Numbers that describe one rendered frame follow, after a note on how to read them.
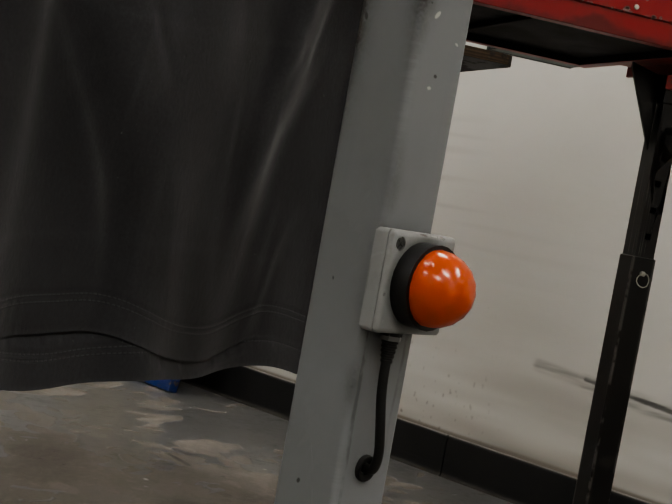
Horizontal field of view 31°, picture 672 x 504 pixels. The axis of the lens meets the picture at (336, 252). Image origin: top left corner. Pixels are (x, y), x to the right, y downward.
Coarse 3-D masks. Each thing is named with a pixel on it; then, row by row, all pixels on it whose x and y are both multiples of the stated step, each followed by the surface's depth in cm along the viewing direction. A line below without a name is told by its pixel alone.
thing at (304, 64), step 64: (0, 0) 74; (64, 0) 78; (128, 0) 80; (192, 0) 84; (256, 0) 89; (320, 0) 93; (0, 64) 75; (64, 64) 79; (128, 64) 82; (192, 64) 85; (256, 64) 91; (320, 64) 96; (0, 128) 75; (64, 128) 80; (128, 128) 83; (192, 128) 87; (256, 128) 92; (320, 128) 98; (0, 192) 76; (64, 192) 81; (128, 192) 84; (192, 192) 88; (256, 192) 93; (320, 192) 99; (0, 256) 77; (64, 256) 82; (128, 256) 85; (192, 256) 89; (256, 256) 95; (0, 320) 79; (64, 320) 83; (128, 320) 85; (192, 320) 90; (256, 320) 97; (0, 384) 80; (64, 384) 84
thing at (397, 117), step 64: (384, 0) 60; (448, 0) 60; (384, 64) 59; (448, 64) 60; (384, 128) 59; (448, 128) 61; (384, 192) 59; (320, 256) 61; (384, 256) 58; (320, 320) 61; (384, 320) 58; (320, 384) 61; (320, 448) 60; (384, 448) 62
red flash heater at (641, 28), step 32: (480, 0) 194; (512, 0) 196; (544, 0) 197; (576, 0) 199; (608, 0) 200; (640, 0) 202; (480, 32) 236; (512, 32) 229; (544, 32) 222; (576, 32) 216; (608, 32) 201; (640, 32) 203; (576, 64) 247; (608, 64) 238; (640, 64) 233
